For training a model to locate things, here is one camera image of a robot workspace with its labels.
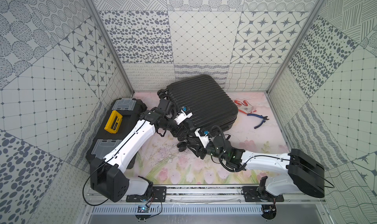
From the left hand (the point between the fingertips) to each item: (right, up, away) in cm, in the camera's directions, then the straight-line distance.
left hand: (189, 130), depth 75 cm
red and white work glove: (+42, +11, +36) cm, 57 cm away
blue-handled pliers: (+54, +4, +29) cm, 61 cm away
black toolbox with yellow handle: (-40, +6, +10) cm, 42 cm away
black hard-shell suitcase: (+13, +13, +10) cm, 21 cm away
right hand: (+1, -7, +2) cm, 7 cm away
